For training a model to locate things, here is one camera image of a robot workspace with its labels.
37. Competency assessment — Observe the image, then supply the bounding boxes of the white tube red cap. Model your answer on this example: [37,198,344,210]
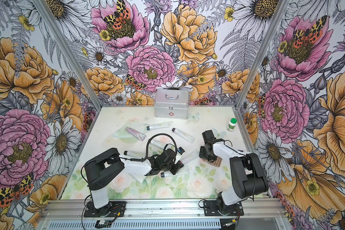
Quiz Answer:
[180,149,199,165]

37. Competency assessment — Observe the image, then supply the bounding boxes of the white tube dark blue cap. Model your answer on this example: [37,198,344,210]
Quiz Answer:
[160,166,190,178]

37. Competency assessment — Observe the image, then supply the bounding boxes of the brown striped towel cloth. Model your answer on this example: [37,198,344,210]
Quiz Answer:
[201,157,222,168]

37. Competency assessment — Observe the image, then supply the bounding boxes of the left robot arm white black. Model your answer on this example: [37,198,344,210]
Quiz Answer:
[84,147,185,209]

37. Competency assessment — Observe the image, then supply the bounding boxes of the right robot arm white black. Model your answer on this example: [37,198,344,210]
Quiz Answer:
[199,130,269,216]

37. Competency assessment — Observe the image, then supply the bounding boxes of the white tube purple cap far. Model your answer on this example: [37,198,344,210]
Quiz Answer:
[172,128,195,143]

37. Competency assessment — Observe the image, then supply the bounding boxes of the white tube purple cap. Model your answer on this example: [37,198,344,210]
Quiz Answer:
[131,173,146,183]
[172,128,195,143]

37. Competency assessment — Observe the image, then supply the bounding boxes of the white tube black cap centre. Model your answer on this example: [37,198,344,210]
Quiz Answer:
[150,140,174,149]

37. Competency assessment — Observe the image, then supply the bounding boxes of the white tube purple cap near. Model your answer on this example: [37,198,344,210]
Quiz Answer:
[131,173,146,183]

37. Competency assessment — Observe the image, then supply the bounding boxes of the white tube teal cap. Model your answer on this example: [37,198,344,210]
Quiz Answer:
[146,122,171,131]

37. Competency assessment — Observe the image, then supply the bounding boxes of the purple metallic tube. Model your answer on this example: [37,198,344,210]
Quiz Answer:
[125,127,146,141]

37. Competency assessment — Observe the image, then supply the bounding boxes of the white bottle green cap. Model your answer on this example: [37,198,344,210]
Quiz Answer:
[227,118,237,132]

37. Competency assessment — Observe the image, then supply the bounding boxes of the silver aluminium first aid case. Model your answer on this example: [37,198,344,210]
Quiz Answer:
[154,89,190,119]

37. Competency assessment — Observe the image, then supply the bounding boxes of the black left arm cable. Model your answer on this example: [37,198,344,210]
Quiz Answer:
[130,133,178,162]

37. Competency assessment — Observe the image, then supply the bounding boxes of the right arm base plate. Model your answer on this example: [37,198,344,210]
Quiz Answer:
[203,200,244,217]

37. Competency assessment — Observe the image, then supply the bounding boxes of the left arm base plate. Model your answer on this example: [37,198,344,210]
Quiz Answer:
[83,201,127,218]

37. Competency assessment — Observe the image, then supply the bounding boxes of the white slotted cable duct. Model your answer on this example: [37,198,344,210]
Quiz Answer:
[47,219,222,230]

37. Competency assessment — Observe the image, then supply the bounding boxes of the aluminium front rail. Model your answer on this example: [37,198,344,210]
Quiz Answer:
[40,198,286,220]

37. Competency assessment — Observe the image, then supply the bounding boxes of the left aluminium corner post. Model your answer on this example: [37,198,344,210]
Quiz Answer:
[34,1,102,112]

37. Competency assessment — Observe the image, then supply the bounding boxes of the aluminium corner post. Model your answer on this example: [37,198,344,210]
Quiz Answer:
[235,0,290,111]
[34,1,102,112]

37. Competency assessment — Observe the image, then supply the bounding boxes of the right aluminium corner post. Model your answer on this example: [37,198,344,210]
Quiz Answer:
[235,0,290,111]

